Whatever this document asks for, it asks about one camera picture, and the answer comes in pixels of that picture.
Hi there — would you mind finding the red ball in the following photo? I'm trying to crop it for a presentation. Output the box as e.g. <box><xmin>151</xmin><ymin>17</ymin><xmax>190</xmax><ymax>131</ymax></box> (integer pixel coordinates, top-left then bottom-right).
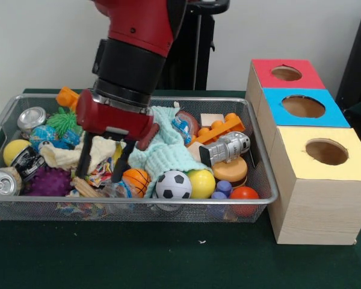
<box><xmin>229</xmin><ymin>185</ymin><xmax>260</xmax><ymax>216</ymax></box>

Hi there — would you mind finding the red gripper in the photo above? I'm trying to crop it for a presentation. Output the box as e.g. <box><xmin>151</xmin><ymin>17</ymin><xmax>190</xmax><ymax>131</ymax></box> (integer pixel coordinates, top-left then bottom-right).
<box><xmin>75</xmin><ymin>89</ymin><xmax>156</xmax><ymax>183</ymax></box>

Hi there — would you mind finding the silver toy robot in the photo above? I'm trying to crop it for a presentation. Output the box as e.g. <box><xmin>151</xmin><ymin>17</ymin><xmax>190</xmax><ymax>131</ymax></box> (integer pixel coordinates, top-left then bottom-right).
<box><xmin>198</xmin><ymin>131</ymin><xmax>251</xmax><ymax>167</ymax></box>

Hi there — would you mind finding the black object by wall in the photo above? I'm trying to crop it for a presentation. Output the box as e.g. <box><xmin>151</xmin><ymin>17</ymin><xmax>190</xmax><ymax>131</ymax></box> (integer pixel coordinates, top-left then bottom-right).
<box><xmin>335</xmin><ymin>4</ymin><xmax>361</xmax><ymax>121</ymax></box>

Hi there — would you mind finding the purple spiky ball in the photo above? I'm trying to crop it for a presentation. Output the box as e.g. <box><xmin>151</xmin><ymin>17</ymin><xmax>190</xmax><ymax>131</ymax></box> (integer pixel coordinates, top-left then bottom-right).
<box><xmin>23</xmin><ymin>166</ymin><xmax>74</xmax><ymax>197</ymax></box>

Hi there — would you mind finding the wooden box with three holes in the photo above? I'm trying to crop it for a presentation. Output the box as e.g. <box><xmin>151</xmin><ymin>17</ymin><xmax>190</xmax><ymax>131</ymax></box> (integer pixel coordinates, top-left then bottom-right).
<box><xmin>245</xmin><ymin>58</ymin><xmax>361</xmax><ymax>246</ymax></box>

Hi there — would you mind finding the cream cloth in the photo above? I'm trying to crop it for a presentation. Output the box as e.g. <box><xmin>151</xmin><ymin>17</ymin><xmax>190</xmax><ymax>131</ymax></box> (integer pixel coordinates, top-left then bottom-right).
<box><xmin>40</xmin><ymin>135</ymin><xmax>127</xmax><ymax>175</ymax></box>

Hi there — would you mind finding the brown toy sausage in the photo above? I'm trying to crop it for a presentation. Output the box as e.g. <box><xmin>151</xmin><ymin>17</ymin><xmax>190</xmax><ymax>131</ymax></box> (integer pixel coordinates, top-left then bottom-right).
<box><xmin>137</xmin><ymin>125</ymin><xmax>160</xmax><ymax>151</ymax></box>

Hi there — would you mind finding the dark green table cloth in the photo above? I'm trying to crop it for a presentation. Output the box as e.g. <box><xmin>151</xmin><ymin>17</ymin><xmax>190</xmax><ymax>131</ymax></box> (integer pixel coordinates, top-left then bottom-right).
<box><xmin>0</xmin><ymin>87</ymin><xmax>361</xmax><ymax>289</ymax></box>

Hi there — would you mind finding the mint green cloth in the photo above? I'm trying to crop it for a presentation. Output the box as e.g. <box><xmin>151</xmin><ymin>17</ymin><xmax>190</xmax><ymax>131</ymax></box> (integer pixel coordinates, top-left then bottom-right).
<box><xmin>128</xmin><ymin>105</ymin><xmax>213</xmax><ymax>198</ymax></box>

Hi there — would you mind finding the colourful patterned cloth scrunchie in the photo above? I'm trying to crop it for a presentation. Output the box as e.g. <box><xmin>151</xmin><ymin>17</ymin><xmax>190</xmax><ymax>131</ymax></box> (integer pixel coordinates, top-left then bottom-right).
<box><xmin>71</xmin><ymin>157</ymin><xmax>118</xmax><ymax>188</ymax></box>

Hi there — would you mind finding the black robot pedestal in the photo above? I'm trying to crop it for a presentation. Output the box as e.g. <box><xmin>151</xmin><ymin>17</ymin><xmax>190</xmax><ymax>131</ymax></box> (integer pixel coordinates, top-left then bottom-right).
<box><xmin>164</xmin><ymin>0</ymin><xmax>231</xmax><ymax>90</ymax></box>

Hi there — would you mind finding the silver mesh bin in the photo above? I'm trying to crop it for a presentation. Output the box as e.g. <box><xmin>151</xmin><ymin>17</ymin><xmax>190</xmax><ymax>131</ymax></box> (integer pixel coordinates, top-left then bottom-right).
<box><xmin>0</xmin><ymin>93</ymin><xmax>280</xmax><ymax>223</ymax></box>

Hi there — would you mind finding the long orange toy brick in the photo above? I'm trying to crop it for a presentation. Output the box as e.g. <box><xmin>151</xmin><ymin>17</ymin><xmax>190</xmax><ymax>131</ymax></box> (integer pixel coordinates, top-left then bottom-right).
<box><xmin>55</xmin><ymin>86</ymin><xmax>81</xmax><ymax>111</ymax></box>

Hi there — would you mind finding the black and white soccer ball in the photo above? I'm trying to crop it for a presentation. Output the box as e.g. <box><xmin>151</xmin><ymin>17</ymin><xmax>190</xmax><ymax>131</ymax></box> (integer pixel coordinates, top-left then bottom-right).
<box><xmin>155</xmin><ymin>170</ymin><xmax>193</xmax><ymax>199</ymax></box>

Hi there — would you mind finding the small orange basketball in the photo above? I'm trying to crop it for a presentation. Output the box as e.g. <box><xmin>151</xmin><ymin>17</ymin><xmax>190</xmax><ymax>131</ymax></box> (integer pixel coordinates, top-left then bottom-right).
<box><xmin>122</xmin><ymin>167</ymin><xmax>152</xmax><ymax>198</ymax></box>

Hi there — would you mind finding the yellow ball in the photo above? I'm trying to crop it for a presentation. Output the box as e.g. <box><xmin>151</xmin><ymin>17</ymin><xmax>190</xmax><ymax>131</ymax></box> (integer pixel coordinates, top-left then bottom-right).
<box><xmin>187</xmin><ymin>169</ymin><xmax>217</xmax><ymax>199</ymax></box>

